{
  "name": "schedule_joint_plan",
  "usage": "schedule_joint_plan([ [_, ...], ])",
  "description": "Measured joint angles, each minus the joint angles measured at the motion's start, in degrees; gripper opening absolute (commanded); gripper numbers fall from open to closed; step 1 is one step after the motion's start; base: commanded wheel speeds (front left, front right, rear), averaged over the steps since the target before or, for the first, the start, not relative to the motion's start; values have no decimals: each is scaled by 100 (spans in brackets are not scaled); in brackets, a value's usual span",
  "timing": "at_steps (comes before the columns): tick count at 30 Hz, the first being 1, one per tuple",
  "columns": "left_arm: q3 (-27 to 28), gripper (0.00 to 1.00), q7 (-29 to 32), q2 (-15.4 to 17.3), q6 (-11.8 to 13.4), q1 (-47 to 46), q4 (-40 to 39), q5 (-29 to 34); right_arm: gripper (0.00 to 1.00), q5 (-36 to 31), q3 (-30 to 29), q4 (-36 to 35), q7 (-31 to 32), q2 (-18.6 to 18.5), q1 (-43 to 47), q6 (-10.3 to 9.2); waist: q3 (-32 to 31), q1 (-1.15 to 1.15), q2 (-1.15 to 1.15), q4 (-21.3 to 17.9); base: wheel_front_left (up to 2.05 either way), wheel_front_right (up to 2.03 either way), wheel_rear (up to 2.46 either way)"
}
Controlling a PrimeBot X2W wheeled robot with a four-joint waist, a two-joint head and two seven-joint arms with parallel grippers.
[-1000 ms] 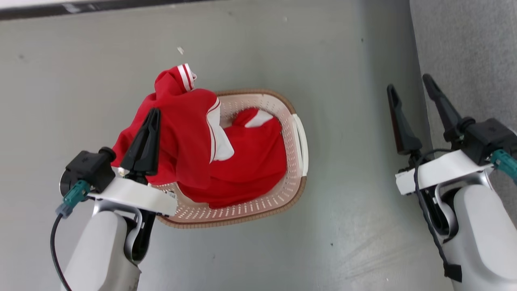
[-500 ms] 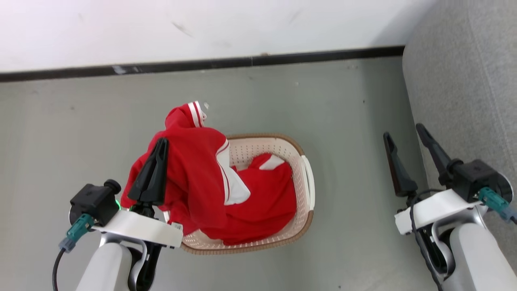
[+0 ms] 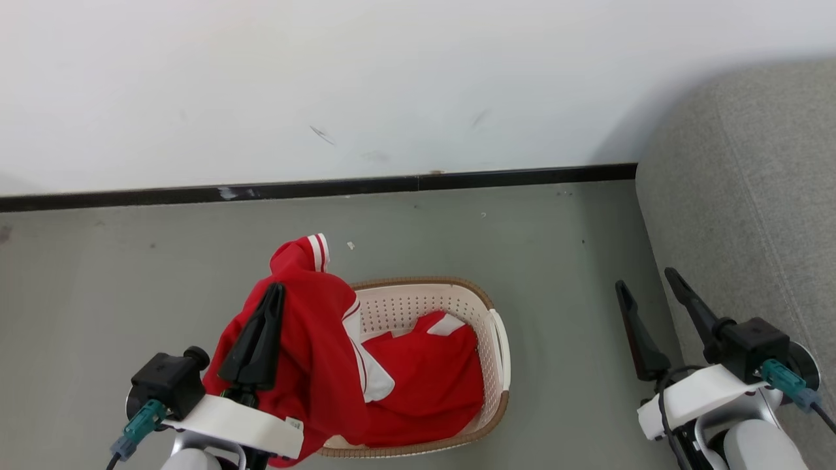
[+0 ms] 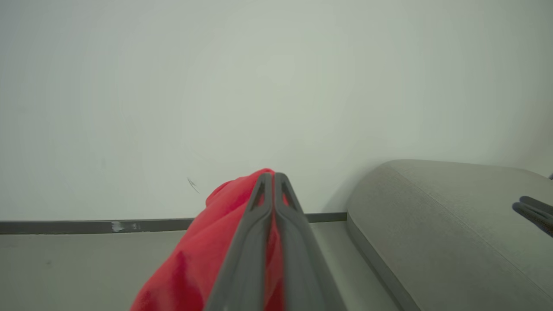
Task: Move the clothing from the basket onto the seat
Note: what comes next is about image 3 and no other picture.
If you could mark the black baseboard strip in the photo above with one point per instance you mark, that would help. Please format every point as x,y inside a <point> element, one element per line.
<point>326,188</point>

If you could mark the grey fabric sofa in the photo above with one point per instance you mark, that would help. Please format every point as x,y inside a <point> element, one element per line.
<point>751,196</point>

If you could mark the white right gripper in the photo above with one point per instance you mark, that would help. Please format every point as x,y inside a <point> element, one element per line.
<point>699,395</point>

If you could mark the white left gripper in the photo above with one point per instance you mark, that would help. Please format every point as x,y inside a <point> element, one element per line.
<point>241,424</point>

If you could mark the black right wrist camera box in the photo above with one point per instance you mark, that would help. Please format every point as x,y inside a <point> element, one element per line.
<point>754,346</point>

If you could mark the red garment with white stripes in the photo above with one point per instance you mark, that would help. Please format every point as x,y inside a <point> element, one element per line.
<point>313,339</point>

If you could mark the white perforated laundry basket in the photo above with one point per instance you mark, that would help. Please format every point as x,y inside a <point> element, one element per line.
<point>405,307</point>

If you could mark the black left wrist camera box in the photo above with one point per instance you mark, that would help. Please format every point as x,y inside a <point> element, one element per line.
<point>166,382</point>

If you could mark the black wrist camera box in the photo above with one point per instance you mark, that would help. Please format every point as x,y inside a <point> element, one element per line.
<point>166,382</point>
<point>754,346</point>

